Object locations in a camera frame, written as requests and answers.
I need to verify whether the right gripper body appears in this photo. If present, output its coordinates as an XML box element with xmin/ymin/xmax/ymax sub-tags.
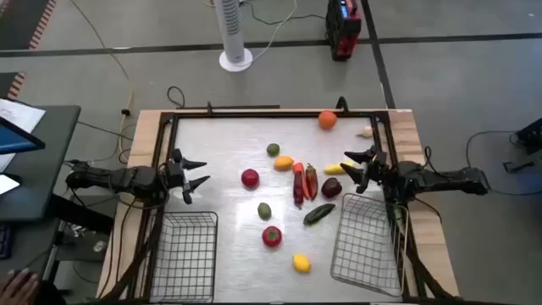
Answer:
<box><xmin>356</xmin><ymin>145</ymin><xmax>389</xmax><ymax>195</ymax></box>

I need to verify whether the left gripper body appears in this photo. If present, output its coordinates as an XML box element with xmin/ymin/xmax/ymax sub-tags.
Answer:
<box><xmin>163</xmin><ymin>147</ymin><xmax>194</xmax><ymax>205</ymax></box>

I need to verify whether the yellow banana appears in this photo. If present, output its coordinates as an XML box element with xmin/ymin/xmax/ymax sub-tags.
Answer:
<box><xmin>324</xmin><ymin>160</ymin><xmax>357</xmax><ymax>176</ymax></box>

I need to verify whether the dark purple plum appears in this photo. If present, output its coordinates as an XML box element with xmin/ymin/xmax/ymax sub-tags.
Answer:
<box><xmin>320</xmin><ymin>176</ymin><xmax>343</xmax><ymax>200</ymax></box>

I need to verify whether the red-brown chili pepper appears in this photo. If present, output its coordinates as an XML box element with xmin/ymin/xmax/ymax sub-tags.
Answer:
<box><xmin>305</xmin><ymin>163</ymin><xmax>319</xmax><ymax>202</ymax></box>

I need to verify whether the orange fruit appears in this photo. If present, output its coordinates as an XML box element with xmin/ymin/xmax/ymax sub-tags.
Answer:
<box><xmin>318</xmin><ymin>109</ymin><xmax>339</xmax><ymax>130</ymax></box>

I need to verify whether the red apple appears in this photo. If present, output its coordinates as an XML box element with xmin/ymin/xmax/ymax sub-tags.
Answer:
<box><xmin>241</xmin><ymin>168</ymin><xmax>261</xmax><ymax>190</ymax></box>

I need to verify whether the green cucumber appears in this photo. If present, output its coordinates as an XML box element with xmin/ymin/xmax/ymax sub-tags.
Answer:
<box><xmin>302</xmin><ymin>202</ymin><xmax>337</xmax><ymax>226</ymax></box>

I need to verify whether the dark red chili pepper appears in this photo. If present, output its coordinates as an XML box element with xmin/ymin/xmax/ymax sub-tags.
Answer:
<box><xmin>292</xmin><ymin>170</ymin><xmax>305</xmax><ymax>209</ymax></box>

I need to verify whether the orange-yellow mango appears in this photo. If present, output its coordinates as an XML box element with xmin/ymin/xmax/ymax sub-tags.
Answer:
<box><xmin>273</xmin><ymin>155</ymin><xmax>295</xmax><ymax>172</ymax></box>

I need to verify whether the red tomato green stem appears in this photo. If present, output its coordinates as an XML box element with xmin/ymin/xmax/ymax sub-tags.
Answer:
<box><xmin>261</xmin><ymin>225</ymin><xmax>284</xmax><ymax>249</ymax></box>

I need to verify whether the yellow lemon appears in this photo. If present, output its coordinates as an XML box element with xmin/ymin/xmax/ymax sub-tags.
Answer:
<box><xmin>292</xmin><ymin>253</ymin><xmax>312</xmax><ymax>274</ymax></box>

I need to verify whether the black desk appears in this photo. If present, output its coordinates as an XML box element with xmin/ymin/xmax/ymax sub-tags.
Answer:
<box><xmin>0</xmin><ymin>104</ymin><xmax>82</xmax><ymax>225</ymax></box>

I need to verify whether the white tower fan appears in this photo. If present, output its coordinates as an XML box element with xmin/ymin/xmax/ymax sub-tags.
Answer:
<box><xmin>213</xmin><ymin>0</ymin><xmax>254</xmax><ymax>73</ymax></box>

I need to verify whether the black box device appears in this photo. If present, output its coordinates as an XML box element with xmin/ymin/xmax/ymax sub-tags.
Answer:
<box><xmin>510</xmin><ymin>117</ymin><xmax>542</xmax><ymax>156</ymax></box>

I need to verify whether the computer monitor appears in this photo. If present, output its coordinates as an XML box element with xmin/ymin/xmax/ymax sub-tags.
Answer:
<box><xmin>0</xmin><ymin>116</ymin><xmax>47</xmax><ymax>156</ymax></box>

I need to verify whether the white paper sheet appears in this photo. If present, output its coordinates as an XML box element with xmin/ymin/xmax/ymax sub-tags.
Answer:
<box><xmin>0</xmin><ymin>97</ymin><xmax>47</xmax><ymax>135</ymax></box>

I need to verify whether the white flat device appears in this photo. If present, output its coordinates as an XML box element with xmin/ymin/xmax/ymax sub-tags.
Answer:
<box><xmin>0</xmin><ymin>173</ymin><xmax>22</xmax><ymax>196</ymax></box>

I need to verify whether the dark keyboard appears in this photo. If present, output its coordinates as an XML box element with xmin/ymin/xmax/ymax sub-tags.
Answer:
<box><xmin>0</xmin><ymin>223</ymin><xmax>14</xmax><ymax>260</ymax></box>

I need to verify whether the black mat orange striped edge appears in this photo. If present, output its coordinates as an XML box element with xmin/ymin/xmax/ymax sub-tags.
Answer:
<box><xmin>0</xmin><ymin>0</ymin><xmax>58</xmax><ymax>51</ymax></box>
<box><xmin>0</xmin><ymin>71</ymin><xmax>27</xmax><ymax>102</ymax></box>

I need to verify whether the person's hand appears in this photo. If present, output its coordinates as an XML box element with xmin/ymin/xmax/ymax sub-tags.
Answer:
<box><xmin>0</xmin><ymin>267</ymin><xmax>40</xmax><ymax>305</ymax></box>

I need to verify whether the silver wire basket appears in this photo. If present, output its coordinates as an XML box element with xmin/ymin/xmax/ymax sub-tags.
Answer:
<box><xmin>329</xmin><ymin>192</ymin><xmax>410</xmax><ymax>298</ymax></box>

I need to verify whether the black wire basket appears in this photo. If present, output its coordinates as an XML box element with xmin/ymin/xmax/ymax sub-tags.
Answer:
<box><xmin>148</xmin><ymin>210</ymin><xmax>219</xmax><ymax>304</ymax></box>

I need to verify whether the black cable loop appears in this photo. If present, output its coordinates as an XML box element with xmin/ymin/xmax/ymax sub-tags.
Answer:
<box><xmin>166</xmin><ymin>86</ymin><xmax>186</xmax><ymax>109</ymax></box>

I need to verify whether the yellow cable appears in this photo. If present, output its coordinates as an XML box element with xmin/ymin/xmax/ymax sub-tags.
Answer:
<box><xmin>69</xmin><ymin>0</ymin><xmax>134</xmax><ymax>164</ymax></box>

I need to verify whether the long black floor cable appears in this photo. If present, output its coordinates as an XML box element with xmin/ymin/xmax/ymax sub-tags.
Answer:
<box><xmin>465</xmin><ymin>130</ymin><xmax>542</xmax><ymax>197</ymax></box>

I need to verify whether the black metal table frame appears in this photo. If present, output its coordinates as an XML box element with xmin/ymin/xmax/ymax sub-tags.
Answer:
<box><xmin>99</xmin><ymin>97</ymin><xmax>462</xmax><ymax>305</ymax></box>

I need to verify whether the black flat bracket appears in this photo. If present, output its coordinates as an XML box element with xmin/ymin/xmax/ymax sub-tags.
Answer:
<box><xmin>502</xmin><ymin>159</ymin><xmax>535</xmax><ymax>174</ymax></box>

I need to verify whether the thin black floor cable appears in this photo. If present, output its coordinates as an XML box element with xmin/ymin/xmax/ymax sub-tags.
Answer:
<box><xmin>239</xmin><ymin>0</ymin><xmax>327</xmax><ymax>25</ymax></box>

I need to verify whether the white cable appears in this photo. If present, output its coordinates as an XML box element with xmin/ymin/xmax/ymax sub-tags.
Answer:
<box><xmin>236</xmin><ymin>0</ymin><xmax>298</xmax><ymax>69</ymax></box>

